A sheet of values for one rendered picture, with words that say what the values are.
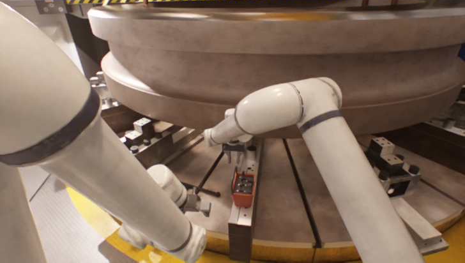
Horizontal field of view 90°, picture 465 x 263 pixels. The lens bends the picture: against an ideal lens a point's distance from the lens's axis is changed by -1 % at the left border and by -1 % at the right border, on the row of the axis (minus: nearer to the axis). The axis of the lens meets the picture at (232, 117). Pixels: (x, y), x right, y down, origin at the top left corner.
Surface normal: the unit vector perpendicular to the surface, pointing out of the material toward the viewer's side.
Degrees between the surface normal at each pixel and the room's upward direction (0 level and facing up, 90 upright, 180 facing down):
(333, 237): 0
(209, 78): 90
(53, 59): 69
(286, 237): 0
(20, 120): 99
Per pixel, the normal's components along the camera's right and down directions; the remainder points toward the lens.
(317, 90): 0.21, -0.46
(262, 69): -0.16, 0.47
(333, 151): -0.47, -0.20
